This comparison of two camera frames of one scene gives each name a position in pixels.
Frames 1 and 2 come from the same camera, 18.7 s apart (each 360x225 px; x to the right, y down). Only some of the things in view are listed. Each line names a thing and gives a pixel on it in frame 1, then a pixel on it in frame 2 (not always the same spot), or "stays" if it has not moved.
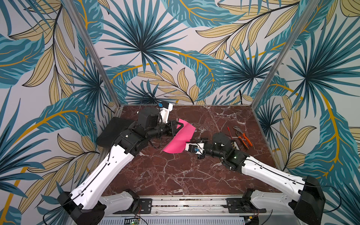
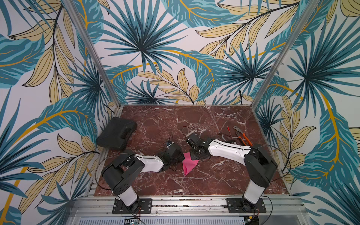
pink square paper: (178, 145) -> (188, 163)
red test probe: (228, 129) stays
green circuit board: (131, 221) stays
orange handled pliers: (239, 133) stays
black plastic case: (107, 138) stays
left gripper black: (171, 129) -> (182, 158)
